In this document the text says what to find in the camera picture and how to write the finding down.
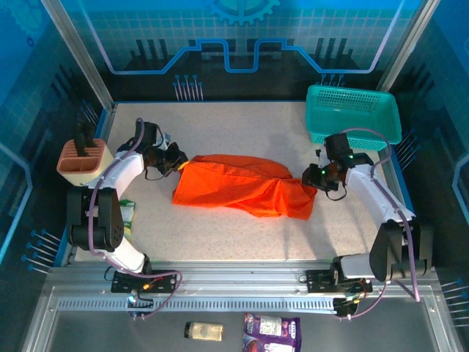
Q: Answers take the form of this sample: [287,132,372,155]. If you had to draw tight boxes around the orange t-shirt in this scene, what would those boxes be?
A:
[171,154,318,221]

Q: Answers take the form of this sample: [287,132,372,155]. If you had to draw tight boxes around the green snack bag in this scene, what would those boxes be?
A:
[119,199,136,241]

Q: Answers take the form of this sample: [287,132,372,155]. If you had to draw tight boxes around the teal plastic basket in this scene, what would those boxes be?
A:
[306,84,403,152]

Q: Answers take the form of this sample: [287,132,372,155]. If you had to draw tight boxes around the beige knife block terracotta top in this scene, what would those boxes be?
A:
[56,139,114,188]

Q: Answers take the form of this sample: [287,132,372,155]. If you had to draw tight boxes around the purple snack bag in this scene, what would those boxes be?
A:
[243,312,302,352]

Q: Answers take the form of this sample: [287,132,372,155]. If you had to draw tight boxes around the clear jar beige contents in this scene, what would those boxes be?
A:
[183,321,224,342]

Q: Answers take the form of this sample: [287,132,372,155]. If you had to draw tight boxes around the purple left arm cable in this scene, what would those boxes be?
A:
[87,117,184,319]

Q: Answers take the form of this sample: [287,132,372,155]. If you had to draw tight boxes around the black knife handle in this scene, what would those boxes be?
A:
[74,120,86,158]
[84,122,98,158]

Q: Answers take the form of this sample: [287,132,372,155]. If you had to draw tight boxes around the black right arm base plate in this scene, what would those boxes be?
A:
[306,269,373,294]

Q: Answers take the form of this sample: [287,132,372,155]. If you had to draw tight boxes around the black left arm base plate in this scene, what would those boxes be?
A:
[111,269,178,294]

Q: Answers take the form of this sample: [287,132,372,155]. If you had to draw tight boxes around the aluminium mounting rail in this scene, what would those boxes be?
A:
[43,260,440,296]

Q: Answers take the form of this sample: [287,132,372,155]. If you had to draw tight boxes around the aluminium frame post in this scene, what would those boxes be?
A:
[376,0,440,92]
[39,0,117,113]

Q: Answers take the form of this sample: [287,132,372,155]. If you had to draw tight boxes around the grey slotted cable duct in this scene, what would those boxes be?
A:
[57,296,340,313]

